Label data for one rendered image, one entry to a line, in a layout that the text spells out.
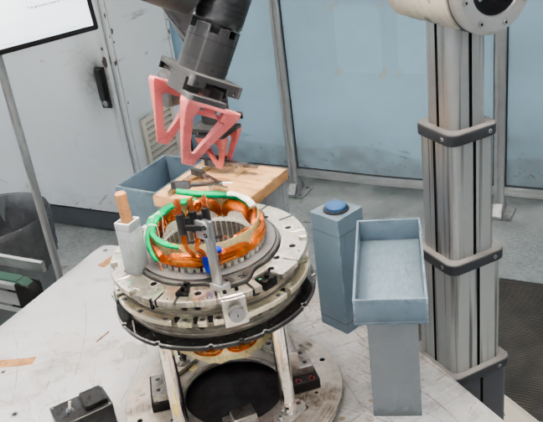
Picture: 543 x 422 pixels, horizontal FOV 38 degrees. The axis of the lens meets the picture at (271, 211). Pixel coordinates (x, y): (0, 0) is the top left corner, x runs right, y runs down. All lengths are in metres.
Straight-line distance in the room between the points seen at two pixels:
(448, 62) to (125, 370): 0.83
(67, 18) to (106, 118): 1.39
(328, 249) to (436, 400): 0.34
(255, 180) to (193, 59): 0.71
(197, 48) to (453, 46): 0.60
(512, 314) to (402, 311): 1.82
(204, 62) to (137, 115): 2.75
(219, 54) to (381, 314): 0.48
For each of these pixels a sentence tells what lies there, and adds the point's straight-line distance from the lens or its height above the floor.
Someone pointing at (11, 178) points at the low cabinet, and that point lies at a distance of 4.17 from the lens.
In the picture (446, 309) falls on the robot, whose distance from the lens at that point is 1.57.
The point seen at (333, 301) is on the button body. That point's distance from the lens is 1.55.
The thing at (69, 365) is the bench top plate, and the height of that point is 0.78.
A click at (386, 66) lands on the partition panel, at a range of 3.52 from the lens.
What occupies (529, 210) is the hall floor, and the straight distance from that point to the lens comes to 3.69.
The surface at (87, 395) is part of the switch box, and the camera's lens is 1.46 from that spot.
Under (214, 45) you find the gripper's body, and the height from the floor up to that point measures 1.49.
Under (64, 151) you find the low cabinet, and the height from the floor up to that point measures 0.41.
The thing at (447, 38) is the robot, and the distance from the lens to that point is 1.36.
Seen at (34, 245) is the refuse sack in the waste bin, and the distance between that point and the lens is 2.83.
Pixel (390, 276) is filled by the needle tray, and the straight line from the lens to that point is 1.28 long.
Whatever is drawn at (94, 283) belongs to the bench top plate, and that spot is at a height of 0.78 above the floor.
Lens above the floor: 1.71
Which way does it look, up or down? 27 degrees down
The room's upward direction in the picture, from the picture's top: 8 degrees counter-clockwise
